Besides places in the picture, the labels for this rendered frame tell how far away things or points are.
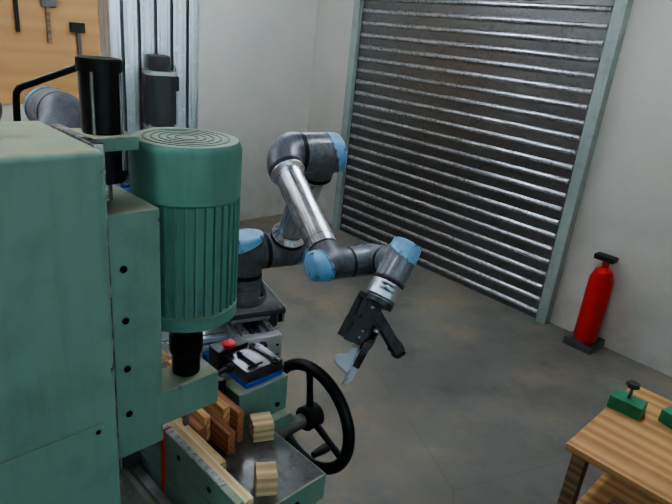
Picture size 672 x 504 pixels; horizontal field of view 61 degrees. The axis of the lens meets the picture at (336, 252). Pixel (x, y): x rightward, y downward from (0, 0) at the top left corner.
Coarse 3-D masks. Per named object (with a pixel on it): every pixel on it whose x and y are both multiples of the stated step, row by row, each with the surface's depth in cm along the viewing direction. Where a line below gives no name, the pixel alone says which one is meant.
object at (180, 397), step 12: (204, 360) 111; (168, 372) 106; (204, 372) 107; (216, 372) 108; (168, 384) 102; (180, 384) 103; (192, 384) 104; (204, 384) 106; (216, 384) 108; (168, 396) 101; (180, 396) 103; (192, 396) 105; (204, 396) 107; (216, 396) 109; (168, 408) 102; (180, 408) 104; (192, 408) 106; (168, 420) 103
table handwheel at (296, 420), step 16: (288, 368) 139; (304, 368) 135; (320, 368) 133; (336, 384) 131; (336, 400) 129; (304, 416) 136; (320, 416) 137; (288, 432) 132; (320, 432) 136; (352, 432) 129; (336, 448) 134; (352, 448) 130; (320, 464) 139; (336, 464) 133
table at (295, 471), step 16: (272, 416) 128; (288, 416) 130; (144, 448) 116; (240, 448) 113; (256, 448) 114; (272, 448) 114; (288, 448) 115; (160, 464) 112; (240, 464) 109; (288, 464) 110; (304, 464) 111; (176, 480) 108; (240, 480) 105; (288, 480) 107; (304, 480) 107; (320, 480) 108; (192, 496) 104; (272, 496) 103; (288, 496) 103; (304, 496) 106; (320, 496) 110
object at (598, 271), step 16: (608, 256) 338; (592, 272) 344; (608, 272) 338; (592, 288) 342; (608, 288) 339; (592, 304) 344; (592, 320) 346; (576, 336) 355; (592, 336) 350; (592, 352) 350
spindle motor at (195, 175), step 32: (160, 128) 96; (192, 128) 99; (160, 160) 84; (192, 160) 84; (224, 160) 87; (160, 192) 85; (192, 192) 86; (224, 192) 89; (160, 224) 88; (192, 224) 88; (224, 224) 91; (160, 256) 90; (192, 256) 90; (224, 256) 94; (192, 288) 92; (224, 288) 96; (192, 320) 94; (224, 320) 98
